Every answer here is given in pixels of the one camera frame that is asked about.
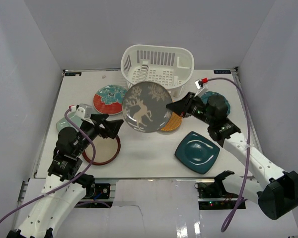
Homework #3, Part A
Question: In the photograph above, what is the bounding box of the grey deer pattern plate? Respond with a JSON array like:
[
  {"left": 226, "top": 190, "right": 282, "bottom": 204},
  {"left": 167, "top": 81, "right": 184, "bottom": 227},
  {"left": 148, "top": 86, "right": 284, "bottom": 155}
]
[{"left": 122, "top": 81, "right": 172, "bottom": 133}]

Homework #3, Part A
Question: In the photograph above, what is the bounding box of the blue table label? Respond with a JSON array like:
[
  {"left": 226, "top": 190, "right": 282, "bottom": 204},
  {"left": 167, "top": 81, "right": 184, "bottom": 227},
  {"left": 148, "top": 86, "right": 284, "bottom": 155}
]
[
  {"left": 64, "top": 72, "right": 82, "bottom": 77},
  {"left": 214, "top": 70, "right": 231, "bottom": 74}
]

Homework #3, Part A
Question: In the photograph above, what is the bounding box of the woven bamboo round plate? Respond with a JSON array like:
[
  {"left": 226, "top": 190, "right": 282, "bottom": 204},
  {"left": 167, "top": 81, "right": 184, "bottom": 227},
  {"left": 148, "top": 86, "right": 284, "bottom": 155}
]
[{"left": 160, "top": 113, "right": 182, "bottom": 132}]

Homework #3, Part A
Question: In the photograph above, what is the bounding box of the red rimmed cream plate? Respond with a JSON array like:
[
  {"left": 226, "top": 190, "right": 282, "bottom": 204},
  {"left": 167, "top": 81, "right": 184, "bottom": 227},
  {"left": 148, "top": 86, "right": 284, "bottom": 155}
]
[{"left": 92, "top": 136, "right": 121, "bottom": 166}]

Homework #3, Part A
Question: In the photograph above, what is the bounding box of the teal scalloped round plate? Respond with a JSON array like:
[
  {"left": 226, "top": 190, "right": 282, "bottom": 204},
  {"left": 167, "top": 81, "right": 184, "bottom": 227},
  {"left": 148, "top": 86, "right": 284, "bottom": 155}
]
[{"left": 200, "top": 91, "right": 231, "bottom": 115}]

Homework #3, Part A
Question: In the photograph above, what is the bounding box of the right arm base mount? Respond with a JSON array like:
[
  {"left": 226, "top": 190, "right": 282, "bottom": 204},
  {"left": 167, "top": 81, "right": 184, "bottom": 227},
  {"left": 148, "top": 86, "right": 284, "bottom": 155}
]
[{"left": 194, "top": 171, "right": 239, "bottom": 211}]

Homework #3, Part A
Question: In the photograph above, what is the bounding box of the dark teal square plate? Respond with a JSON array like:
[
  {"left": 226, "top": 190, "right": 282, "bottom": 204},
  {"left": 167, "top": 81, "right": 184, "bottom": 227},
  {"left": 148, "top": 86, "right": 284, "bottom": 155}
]
[{"left": 174, "top": 131, "right": 220, "bottom": 175}]

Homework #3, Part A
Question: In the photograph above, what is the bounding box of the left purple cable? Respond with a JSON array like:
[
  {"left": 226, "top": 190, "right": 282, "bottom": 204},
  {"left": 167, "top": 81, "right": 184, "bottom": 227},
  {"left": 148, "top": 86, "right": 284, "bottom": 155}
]
[{"left": 0, "top": 106, "right": 97, "bottom": 236}]

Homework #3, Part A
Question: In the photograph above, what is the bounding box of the right blue table label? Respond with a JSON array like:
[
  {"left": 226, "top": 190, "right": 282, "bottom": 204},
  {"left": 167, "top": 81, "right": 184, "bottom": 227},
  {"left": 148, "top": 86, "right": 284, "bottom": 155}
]
[{"left": 214, "top": 70, "right": 231, "bottom": 74}]

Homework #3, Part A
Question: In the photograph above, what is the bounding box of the red teal floral plate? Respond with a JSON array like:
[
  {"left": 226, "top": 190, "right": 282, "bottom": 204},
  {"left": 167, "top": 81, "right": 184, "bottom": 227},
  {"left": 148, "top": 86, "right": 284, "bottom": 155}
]
[{"left": 93, "top": 85, "right": 127, "bottom": 115}]

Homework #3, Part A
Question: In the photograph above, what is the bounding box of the left blue table label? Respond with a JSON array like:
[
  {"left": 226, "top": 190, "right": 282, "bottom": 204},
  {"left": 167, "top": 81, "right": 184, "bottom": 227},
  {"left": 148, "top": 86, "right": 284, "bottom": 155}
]
[{"left": 64, "top": 72, "right": 82, "bottom": 77}]

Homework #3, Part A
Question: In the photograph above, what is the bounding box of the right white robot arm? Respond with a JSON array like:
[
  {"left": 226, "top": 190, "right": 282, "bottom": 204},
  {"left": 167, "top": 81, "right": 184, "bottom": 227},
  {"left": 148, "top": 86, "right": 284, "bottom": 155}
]
[{"left": 166, "top": 92, "right": 298, "bottom": 220}]

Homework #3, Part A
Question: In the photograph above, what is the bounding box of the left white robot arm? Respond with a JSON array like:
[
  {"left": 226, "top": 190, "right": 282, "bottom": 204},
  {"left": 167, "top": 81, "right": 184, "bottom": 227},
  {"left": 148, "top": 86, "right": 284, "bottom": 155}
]
[{"left": 7, "top": 114, "right": 124, "bottom": 238}]

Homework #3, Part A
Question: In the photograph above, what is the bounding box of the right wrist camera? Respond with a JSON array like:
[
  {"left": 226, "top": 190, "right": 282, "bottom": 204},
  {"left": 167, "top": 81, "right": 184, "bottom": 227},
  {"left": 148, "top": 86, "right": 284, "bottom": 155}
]
[{"left": 195, "top": 78, "right": 208, "bottom": 97}]

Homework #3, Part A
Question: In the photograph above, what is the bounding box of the purple cable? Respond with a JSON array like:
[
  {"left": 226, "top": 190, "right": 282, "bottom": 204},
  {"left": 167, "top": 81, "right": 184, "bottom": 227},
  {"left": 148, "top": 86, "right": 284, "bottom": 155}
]
[
  {"left": 0, "top": 106, "right": 97, "bottom": 236},
  {"left": 205, "top": 77, "right": 252, "bottom": 233}
]

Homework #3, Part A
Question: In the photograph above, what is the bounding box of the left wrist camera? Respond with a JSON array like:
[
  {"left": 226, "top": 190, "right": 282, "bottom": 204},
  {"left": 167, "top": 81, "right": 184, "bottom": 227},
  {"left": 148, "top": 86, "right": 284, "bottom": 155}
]
[{"left": 69, "top": 104, "right": 93, "bottom": 122}]

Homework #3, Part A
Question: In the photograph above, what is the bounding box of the white plastic dish bin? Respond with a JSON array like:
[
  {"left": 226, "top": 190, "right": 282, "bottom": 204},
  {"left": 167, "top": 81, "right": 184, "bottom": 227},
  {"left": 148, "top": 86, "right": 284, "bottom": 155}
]
[{"left": 120, "top": 44, "right": 195, "bottom": 97}]

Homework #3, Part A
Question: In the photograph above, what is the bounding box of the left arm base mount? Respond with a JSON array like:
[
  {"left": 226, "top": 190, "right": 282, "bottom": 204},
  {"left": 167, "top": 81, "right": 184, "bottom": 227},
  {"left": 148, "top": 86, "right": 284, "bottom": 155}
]
[{"left": 75, "top": 183, "right": 113, "bottom": 208}]

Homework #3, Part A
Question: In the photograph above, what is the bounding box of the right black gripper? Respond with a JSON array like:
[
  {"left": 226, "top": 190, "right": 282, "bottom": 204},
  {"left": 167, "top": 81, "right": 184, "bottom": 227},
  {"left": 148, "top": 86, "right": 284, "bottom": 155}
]
[{"left": 166, "top": 92, "right": 214, "bottom": 126}]

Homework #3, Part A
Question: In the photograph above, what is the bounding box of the pale green rectangular plate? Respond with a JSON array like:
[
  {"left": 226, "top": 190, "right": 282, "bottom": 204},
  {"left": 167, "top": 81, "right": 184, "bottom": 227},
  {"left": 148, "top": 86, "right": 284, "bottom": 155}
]
[{"left": 56, "top": 103, "right": 100, "bottom": 132}]

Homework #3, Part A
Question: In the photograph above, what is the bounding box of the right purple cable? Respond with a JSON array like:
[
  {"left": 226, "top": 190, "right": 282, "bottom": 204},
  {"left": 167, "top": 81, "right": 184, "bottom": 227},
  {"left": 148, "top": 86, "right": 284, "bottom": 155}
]
[{"left": 205, "top": 77, "right": 252, "bottom": 233}]

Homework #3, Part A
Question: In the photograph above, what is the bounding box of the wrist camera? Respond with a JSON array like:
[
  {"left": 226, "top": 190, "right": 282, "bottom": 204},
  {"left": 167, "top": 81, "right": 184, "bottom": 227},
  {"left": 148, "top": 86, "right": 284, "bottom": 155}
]
[
  {"left": 69, "top": 104, "right": 93, "bottom": 122},
  {"left": 195, "top": 78, "right": 208, "bottom": 97}
]

